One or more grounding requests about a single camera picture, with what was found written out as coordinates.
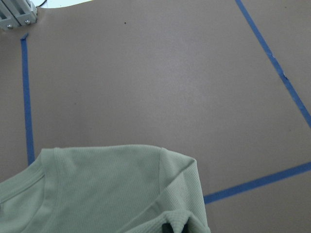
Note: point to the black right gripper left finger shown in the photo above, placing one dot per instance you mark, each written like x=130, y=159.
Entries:
x=167, y=228

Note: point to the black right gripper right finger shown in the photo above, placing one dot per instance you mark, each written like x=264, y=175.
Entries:
x=186, y=226

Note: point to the olive green long-sleeve shirt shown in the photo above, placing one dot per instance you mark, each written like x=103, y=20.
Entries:
x=116, y=189

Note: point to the aluminium frame post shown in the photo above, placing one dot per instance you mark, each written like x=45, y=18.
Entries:
x=17, y=13

